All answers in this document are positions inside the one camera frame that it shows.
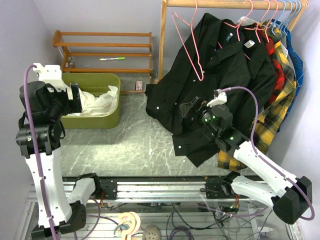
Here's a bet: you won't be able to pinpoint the wooden clothes rack frame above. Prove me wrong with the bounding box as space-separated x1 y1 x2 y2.
158 0 309 81

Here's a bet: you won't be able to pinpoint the red plaid shirt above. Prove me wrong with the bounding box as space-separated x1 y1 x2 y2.
258 30 285 108

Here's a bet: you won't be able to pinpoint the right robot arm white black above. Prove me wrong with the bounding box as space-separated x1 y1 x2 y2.
179 97 313 225

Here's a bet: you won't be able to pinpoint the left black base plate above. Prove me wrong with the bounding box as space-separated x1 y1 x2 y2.
98 178 118 200

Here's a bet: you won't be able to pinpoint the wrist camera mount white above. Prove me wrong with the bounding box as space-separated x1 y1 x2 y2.
206 89 227 108
33 63 73 100

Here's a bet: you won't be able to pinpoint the yellow plaid shirt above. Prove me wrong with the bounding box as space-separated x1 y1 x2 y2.
233 20 297 154

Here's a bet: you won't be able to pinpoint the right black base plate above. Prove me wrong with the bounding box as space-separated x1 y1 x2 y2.
199 177 236 200

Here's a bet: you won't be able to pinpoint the wooden shoe rack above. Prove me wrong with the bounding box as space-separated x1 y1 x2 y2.
52 30 153 83

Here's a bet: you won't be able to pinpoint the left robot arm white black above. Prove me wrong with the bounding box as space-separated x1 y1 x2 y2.
16 81 102 240

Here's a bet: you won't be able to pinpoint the aluminium rail base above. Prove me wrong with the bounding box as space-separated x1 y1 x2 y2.
24 176 291 204

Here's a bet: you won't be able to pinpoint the pink hanger of black shirt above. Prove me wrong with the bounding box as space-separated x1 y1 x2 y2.
214 0 254 61

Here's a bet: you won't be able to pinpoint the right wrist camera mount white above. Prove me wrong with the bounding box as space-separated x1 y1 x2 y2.
206 89 227 108

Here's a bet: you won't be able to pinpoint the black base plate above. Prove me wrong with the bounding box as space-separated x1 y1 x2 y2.
98 178 118 200
199 177 236 200

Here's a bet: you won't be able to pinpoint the peach plastic hangers pile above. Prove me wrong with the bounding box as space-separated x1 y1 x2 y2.
113 211 141 240

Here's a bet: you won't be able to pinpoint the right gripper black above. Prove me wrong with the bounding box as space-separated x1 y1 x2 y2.
180 96 220 139

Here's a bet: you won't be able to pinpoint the black shirt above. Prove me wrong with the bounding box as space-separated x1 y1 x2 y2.
144 12 252 168
240 24 277 113

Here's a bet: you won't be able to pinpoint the grey perforated shoe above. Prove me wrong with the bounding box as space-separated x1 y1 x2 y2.
142 224 162 240

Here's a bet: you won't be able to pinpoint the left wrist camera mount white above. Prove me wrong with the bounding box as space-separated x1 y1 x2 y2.
33 63 73 100

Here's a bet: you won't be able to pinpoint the green plastic laundry basket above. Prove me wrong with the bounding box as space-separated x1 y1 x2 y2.
61 73 121 129

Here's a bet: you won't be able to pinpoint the green white marker pen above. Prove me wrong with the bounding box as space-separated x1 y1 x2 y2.
99 56 126 61

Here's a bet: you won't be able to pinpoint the black shirt behind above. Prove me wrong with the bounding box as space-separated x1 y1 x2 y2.
240 24 277 113

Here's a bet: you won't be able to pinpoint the blue hanger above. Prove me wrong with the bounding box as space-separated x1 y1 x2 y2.
279 0 296 29
270 0 287 36
282 0 302 28

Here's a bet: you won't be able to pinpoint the black shirt front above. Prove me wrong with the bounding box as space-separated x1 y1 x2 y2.
144 12 252 168

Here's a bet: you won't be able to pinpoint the white shirt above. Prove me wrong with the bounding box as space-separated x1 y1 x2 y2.
68 85 119 117

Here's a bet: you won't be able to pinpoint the blue shirt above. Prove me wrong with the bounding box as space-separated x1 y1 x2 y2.
277 26 304 121

